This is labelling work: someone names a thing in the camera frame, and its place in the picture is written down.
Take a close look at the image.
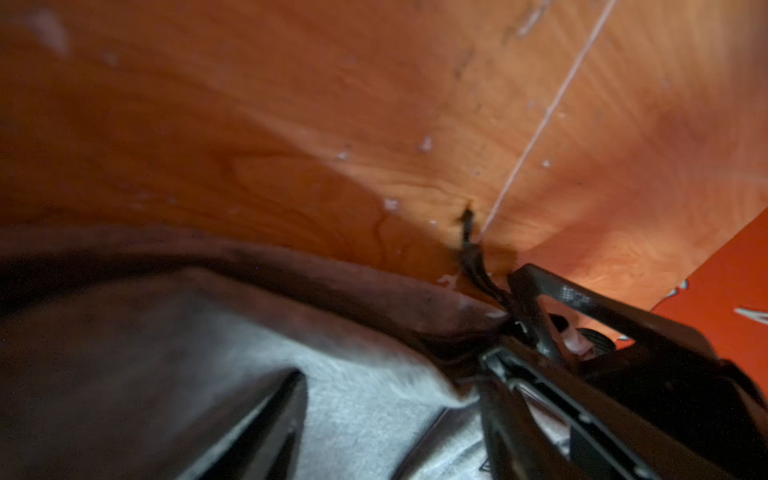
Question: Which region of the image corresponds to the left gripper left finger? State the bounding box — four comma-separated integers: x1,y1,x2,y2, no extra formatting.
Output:
202,371,308,479

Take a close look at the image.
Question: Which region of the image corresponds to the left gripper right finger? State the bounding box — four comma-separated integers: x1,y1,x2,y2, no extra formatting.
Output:
476,264,767,479

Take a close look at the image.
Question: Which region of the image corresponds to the grey student backpack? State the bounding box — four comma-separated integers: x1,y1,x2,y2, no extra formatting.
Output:
1,225,504,479

